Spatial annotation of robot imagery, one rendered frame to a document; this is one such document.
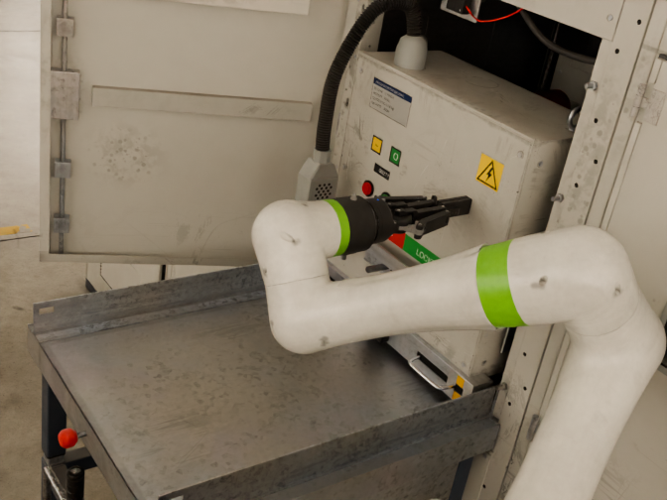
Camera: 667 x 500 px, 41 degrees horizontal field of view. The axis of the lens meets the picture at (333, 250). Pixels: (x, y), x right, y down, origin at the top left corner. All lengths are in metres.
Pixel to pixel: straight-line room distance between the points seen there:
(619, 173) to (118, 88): 1.01
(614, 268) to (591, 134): 0.37
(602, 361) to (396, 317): 0.28
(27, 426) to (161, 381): 1.29
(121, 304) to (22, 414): 1.19
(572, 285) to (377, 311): 0.28
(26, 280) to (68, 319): 1.85
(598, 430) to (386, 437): 0.45
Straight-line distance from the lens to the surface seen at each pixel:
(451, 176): 1.61
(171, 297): 1.85
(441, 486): 1.73
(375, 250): 1.74
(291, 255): 1.30
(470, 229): 1.59
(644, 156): 1.37
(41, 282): 3.61
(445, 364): 1.69
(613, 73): 1.42
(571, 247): 1.12
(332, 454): 1.48
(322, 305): 1.28
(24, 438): 2.85
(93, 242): 2.03
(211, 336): 1.78
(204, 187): 1.98
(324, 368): 1.73
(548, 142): 1.49
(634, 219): 1.39
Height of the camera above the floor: 1.83
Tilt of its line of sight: 27 degrees down
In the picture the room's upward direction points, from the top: 10 degrees clockwise
